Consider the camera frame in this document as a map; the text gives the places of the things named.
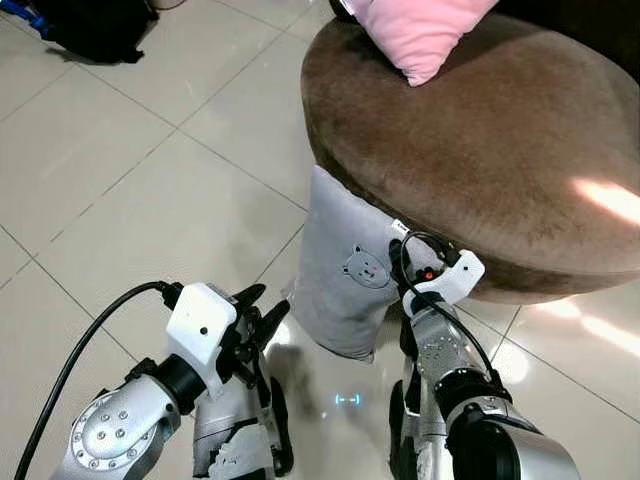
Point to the grey pillow with bear print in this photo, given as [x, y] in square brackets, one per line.
[340, 260]

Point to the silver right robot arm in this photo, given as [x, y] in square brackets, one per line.
[500, 445]

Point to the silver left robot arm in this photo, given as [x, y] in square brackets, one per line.
[115, 430]

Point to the brown round sofa seat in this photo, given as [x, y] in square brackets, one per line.
[500, 150]

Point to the pink pillow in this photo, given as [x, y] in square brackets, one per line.
[420, 35]

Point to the dark brown sofa backrest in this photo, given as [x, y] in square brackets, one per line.
[580, 30]

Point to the silver left robot leg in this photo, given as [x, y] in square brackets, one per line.
[235, 425]

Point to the silver robot leg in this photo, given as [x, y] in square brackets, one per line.
[235, 425]
[410, 440]

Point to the silver right robot leg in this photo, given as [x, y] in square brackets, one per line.
[410, 440]

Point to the black bag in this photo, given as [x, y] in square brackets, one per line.
[95, 25]

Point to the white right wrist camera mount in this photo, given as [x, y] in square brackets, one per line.
[455, 277]

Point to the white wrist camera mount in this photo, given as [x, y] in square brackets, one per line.
[455, 277]
[200, 325]

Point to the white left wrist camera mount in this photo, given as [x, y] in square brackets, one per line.
[200, 325]

